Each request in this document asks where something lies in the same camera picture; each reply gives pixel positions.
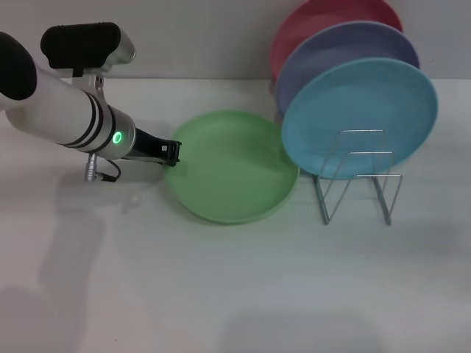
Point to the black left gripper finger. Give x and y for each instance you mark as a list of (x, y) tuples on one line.
[(172, 154), (147, 159)]

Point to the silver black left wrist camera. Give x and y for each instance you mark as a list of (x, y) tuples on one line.
[(81, 44)]

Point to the green round plate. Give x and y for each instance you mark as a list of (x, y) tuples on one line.
[(232, 169)]

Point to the light blue round plate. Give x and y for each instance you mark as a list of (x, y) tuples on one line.
[(360, 99)]

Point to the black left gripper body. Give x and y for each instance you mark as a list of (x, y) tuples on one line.
[(147, 145)]

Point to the purple round plate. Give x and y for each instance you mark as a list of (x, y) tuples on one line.
[(349, 44)]

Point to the red round plate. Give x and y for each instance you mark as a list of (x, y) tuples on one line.
[(324, 14)]

